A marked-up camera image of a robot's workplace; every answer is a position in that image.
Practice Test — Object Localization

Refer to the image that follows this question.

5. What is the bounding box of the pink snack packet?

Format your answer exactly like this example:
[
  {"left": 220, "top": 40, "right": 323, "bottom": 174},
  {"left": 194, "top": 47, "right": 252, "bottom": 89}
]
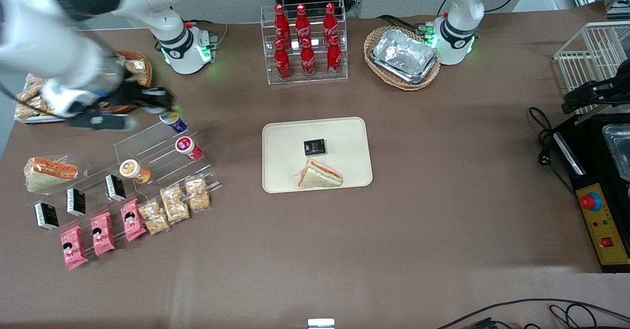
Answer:
[
  {"left": 90, "top": 212, "right": 116, "bottom": 257},
  {"left": 120, "top": 198, "right": 148, "bottom": 242},
  {"left": 60, "top": 226, "right": 90, "bottom": 271}
]

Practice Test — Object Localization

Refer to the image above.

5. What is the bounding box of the beige plastic tray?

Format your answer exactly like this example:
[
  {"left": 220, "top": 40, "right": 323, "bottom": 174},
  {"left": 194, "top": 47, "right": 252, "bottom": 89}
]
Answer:
[{"left": 261, "top": 117, "right": 374, "bottom": 194}]

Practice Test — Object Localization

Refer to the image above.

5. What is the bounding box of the red cola bottle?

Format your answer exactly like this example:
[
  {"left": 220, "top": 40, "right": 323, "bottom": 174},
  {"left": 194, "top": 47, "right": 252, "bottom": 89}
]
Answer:
[
  {"left": 274, "top": 39, "right": 292, "bottom": 80},
  {"left": 274, "top": 4, "right": 291, "bottom": 49},
  {"left": 295, "top": 4, "right": 312, "bottom": 46},
  {"left": 322, "top": 2, "right": 340, "bottom": 44},
  {"left": 299, "top": 37, "right": 316, "bottom": 77},
  {"left": 326, "top": 34, "right": 343, "bottom": 73}
]

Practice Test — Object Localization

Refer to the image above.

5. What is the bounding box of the clear acrylic stepped display stand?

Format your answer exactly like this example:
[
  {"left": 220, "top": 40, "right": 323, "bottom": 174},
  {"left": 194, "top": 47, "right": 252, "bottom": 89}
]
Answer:
[{"left": 24, "top": 120, "right": 223, "bottom": 254}]

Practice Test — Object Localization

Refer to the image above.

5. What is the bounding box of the wrapped triangle sandwich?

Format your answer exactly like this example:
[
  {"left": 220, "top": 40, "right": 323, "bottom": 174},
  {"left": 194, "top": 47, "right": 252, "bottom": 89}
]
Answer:
[
  {"left": 296, "top": 159, "right": 344, "bottom": 190},
  {"left": 24, "top": 157, "right": 79, "bottom": 193}
]

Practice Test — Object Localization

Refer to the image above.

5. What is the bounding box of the small black box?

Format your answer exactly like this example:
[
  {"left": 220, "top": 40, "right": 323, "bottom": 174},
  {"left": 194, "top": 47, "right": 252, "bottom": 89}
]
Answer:
[
  {"left": 303, "top": 139, "right": 327, "bottom": 157},
  {"left": 105, "top": 174, "right": 127, "bottom": 203},
  {"left": 34, "top": 202, "right": 60, "bottom": 231},
  {"left": 66, "top": 187, "right": 87, "bottom": 218}
]

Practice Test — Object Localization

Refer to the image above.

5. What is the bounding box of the stack of foil trays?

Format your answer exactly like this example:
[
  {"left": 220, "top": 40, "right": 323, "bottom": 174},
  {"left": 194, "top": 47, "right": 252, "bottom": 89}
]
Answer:
[{"left": 370, "top": 29, "right": 439, "bottom": 84}]

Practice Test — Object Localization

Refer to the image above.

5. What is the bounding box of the orange gum bottle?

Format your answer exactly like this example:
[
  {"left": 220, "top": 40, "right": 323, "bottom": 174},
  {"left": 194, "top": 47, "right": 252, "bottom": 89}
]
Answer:
[{"left": 119, "top": 159, "right": 152, "bottom": 185}]

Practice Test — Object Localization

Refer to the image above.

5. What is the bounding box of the red gum bottle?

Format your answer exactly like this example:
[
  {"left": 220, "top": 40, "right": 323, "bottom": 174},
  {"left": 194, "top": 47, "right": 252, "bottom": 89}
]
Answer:
[{"left": 175, "top": 136, "right": 203, "bottom": 163}]

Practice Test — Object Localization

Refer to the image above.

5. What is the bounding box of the red emergency stop button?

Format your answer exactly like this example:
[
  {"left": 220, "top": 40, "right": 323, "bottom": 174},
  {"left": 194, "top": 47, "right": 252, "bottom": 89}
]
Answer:
[{"left": 579, "top": 192, "right": 602, "bottom": 213}]

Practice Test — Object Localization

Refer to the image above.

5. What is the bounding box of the white wire rack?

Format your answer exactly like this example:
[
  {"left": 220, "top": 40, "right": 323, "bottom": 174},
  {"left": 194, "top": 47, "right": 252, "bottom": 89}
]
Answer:
[{"left": 553, "top": 21, "right": 630, "bottom": 116}]

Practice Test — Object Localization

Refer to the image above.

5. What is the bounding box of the black sealing machine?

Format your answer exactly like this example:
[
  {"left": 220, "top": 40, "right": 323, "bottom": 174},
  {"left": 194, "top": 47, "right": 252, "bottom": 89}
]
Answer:
[{"left": 550, "top": 112, "right": 630, "bottom": 274}]

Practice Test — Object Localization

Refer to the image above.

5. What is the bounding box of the dark wicker basket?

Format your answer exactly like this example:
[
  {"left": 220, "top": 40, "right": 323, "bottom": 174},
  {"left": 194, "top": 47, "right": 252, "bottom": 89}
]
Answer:
[{"left": 98, "top": 49, "right": 154, "bottom": 116}]

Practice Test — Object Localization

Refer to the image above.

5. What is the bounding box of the black power cable with plug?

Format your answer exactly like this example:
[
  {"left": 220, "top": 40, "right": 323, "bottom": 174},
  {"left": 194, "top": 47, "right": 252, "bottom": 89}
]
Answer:
[{"left": 528, "top": 106, "right": 577, "bottom": 197}]

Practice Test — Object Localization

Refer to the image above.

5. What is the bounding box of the yellow control panel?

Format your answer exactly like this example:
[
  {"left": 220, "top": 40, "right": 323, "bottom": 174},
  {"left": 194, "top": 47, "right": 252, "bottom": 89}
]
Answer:
[{"left": 574, "top": 183, "right": 630, "bottom": 266}]

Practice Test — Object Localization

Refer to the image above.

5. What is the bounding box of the black cable at arm base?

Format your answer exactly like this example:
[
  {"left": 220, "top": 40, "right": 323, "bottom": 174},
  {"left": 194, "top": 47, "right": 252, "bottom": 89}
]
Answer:
[{"left": 376, "top": 14, "right": 434, "bottom": 35}]

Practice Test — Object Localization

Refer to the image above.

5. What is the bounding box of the clear acrylic bottle rack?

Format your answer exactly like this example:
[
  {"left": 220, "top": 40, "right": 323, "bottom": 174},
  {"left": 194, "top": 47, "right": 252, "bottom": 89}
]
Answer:
[{"left": 260, "top": 0, "right": 349, "bottom": 86}]

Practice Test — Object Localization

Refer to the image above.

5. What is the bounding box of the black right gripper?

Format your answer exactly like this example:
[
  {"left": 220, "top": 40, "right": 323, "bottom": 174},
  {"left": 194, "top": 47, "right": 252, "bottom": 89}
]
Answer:
[{"left": 101, "top": 79, "right": 176, "bottom": 117}]

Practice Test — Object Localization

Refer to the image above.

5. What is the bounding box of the metal machine tray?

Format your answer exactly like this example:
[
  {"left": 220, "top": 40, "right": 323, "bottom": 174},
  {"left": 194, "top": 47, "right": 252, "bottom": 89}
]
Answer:
[{"left": 601, "top": 124, "right": 630, "bottom": 182}]

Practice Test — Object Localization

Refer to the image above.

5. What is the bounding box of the light wicker basket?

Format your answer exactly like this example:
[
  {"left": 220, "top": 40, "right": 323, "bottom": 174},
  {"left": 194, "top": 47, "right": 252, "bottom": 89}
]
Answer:
[{"left": 363, "top": 26, "right": 441, "bottom": 92}]

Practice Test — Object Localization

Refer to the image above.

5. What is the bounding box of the white plastic bin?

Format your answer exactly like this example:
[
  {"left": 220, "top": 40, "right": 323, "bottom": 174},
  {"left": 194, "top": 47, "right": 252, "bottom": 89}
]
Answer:
[{"left": 15, "top": 73, "right": 70, "bottom": 124}]

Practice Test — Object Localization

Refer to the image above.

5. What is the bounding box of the blue gum bottle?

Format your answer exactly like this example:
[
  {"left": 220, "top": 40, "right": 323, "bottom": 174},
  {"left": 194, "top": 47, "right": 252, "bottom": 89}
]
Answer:
[{"left": 159, "top": 112, "right": 189, "bottom": 134}]

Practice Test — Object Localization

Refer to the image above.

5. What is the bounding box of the black floor cable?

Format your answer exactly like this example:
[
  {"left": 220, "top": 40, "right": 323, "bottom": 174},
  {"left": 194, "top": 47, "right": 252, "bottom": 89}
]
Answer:
[{"left": 435, "top": 297, "right": 630, "bottom": 329}]

